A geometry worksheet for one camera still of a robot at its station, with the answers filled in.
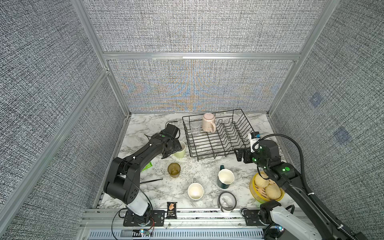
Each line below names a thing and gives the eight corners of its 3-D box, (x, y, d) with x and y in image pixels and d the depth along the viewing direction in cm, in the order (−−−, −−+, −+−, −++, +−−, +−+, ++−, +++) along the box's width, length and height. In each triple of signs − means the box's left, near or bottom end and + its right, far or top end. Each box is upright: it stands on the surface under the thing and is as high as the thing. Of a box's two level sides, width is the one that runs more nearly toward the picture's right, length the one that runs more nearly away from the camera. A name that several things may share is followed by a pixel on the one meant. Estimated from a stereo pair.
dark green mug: (215, 186, 85) (218, 179, 77) (218, 171, 91) (221, 163, 82) (229, 190, 84) (233, 184, 75) (231, 175, 89) (235, 167, 81)
